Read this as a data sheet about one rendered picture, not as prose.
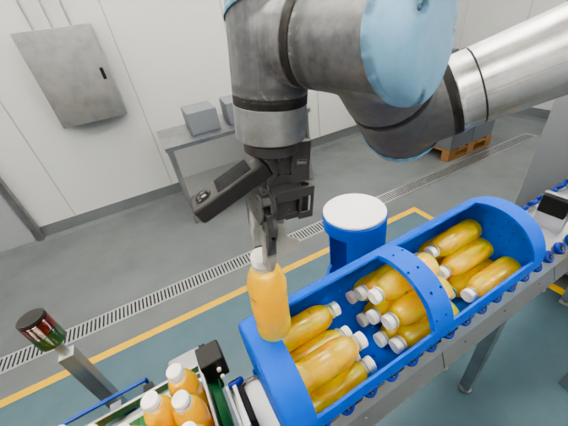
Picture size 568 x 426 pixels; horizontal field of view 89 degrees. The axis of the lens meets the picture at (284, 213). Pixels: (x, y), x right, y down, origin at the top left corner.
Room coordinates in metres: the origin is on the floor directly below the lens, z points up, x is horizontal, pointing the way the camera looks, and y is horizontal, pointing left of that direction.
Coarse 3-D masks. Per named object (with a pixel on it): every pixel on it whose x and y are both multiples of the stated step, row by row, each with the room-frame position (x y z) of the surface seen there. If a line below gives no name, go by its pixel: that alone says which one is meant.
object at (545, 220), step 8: (544, 192) 0.90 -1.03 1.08; (552, 192) 0.88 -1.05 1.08; (544, 200) 0.88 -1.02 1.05; (552, 200) 0.86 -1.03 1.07; (560, 200) 0.83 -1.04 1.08; (544, 208) 0.87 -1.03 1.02; (552, 208) 0.85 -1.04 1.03; (560, 208) 0.82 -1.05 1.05; (536, 216) 0.89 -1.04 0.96; (544, 216) 0.87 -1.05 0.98; (552, 216) 0.85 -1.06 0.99; (560, 216) 0.81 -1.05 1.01; (544, 224) 0.86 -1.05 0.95; (552, 224) 0.84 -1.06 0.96; (560, 224) 0.81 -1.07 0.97
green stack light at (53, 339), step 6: (54, 330) 0.49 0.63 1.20; (60, 330) 0.50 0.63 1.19; (48, 336) 0.48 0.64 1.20; (54, 336) 0.49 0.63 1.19; (60, 336) 0.49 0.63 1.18; (36, 342) 0.47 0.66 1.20; (42, 342) 0.47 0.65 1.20; (48, 342) 0.47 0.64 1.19; (54, 342) 0.48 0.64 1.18; (60, 342) 0.49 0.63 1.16; (42, 348) 0.47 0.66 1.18; (48, 348) 0.47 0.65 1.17
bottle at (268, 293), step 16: (256, 272) 0.35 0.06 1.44; (272, 272) 0.35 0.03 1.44; (256, 288) 0.33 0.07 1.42; (272, 288) 0.33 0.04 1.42; (256, 304) 0.33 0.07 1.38; (272, 304) 0.33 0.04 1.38; (288, 304) 0.35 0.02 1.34; (256, 320) 0.34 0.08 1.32; (272, 320) 0.33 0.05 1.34; (288, 320) 0.35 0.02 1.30; (272, 336) 0.33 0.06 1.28
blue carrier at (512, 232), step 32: (448, 224) 0.80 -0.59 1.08; (480, 224) 0.73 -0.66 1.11; (512, 224) 0.65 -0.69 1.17; (384, 256) 0.55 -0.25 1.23; (416, 256) 0.52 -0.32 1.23; (512, 256) 0.62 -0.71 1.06; (320, 288) 0.48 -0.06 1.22; (416, 288) 0.44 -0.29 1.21; (352, 320) 0.54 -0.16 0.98; (448, 320) 0.40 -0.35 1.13; (256, 352) 0.33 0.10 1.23; (288, 352) 0.33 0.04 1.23; (384, 352) 0.43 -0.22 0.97; (416, 352) 0.35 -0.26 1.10; (288, 384) 0.28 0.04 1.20; (288, 416) 0.24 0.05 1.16; (320, 416) 0.25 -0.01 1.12
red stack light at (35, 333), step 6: (48, 318) 0.51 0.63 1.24; (42, 324) 0.49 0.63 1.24; (48, 324) 0.50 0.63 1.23; (54, 324) 0.51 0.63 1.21; (18, 330) 0.47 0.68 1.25; (24, 330) 0.47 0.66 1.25; (30, 330) 0.47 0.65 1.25; (36, 330) 0.47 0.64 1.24; (42, 330) 0.48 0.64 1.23; (48, 330) 0.49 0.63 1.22; (30, 336) 0.47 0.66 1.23; (36, 336) 0.47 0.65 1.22; (42, 336) 0.47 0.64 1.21
